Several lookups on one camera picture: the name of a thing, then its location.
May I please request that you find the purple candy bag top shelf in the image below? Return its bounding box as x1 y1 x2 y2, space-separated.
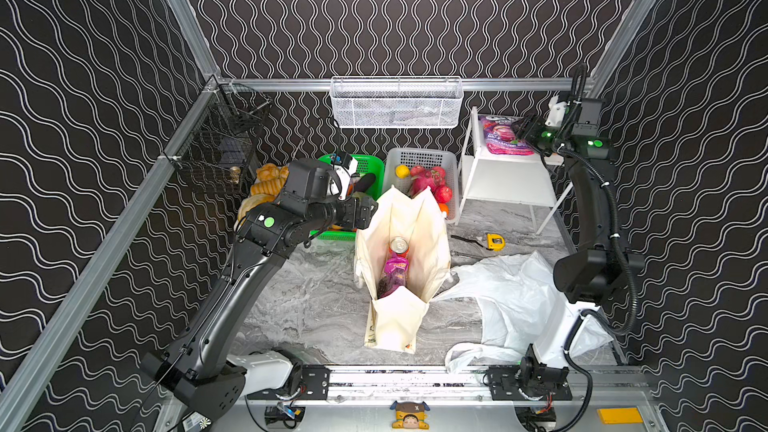
478 115 534 156

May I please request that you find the red soda can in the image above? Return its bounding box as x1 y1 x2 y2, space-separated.
389 236 409 258

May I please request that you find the cream canvas tote bag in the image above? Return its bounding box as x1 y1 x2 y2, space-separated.
354 187 451 354

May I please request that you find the purple snack bag shelf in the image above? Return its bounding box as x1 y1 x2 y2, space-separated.
377 256 409 299

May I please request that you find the white plastic grocery bag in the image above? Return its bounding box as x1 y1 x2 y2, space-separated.
435 252 586 373

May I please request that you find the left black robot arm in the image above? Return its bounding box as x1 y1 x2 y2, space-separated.
140 159 378 421

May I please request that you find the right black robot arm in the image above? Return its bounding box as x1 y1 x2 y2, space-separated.
513 63 644 336

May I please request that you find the purple eggplant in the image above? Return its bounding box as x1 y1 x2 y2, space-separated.
353 173 377 193

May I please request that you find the white two-tier shelf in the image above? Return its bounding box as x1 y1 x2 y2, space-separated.
455 106 574 235

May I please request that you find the green plastic basket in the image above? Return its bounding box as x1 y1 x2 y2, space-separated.
318 154 385 242

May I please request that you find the yellow lemon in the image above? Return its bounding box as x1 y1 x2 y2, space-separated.
395 165 411 179

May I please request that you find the pink dragon fruit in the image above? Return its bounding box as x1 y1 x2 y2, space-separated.
409 166 446 196

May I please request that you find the white plastic fruit basket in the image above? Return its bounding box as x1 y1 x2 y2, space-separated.
382 148 460 224

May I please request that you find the red apple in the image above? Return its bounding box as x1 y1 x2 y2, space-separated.
433 185 453 204

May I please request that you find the yellow tape measure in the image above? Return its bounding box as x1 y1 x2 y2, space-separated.
486 233 506 251

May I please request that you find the cartoon figure sticker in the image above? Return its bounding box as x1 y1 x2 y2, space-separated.
390 401 430 431

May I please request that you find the yellow label plate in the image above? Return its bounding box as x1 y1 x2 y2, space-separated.
597 407 644 425

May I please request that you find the white wire wall basket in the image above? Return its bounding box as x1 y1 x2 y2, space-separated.
330 76 464 129

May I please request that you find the black wire wall basket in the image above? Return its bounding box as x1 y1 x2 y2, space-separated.
171 83 274 196

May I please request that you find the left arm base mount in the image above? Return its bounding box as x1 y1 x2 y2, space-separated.
247 365 331 402

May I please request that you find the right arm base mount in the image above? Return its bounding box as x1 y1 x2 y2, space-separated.
483 344 573 401

